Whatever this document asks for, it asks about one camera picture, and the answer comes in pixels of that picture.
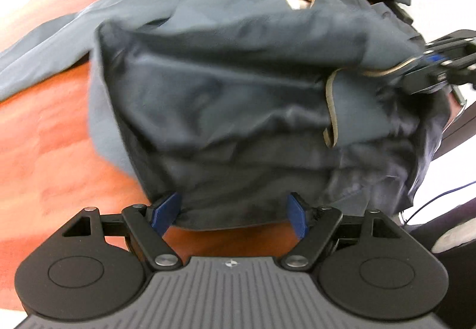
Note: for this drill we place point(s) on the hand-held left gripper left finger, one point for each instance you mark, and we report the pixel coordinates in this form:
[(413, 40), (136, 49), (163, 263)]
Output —
[(165, 213)]

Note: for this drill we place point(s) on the person's grey shoe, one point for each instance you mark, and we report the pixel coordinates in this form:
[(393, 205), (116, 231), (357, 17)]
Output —
[(455, 239)]

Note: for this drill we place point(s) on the grey jacket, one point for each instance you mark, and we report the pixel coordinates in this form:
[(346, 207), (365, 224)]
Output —
[(223, 91)]

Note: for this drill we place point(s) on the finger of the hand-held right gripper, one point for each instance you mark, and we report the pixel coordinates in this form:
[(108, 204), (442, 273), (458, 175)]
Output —
[(424, 80), (457, 41)]

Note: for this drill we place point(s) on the person's dark trousers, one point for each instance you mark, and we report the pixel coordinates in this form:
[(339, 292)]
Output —
[(446, 217)]

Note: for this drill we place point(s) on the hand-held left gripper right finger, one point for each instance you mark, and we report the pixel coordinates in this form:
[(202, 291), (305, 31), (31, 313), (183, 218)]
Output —
[(296, 215)]

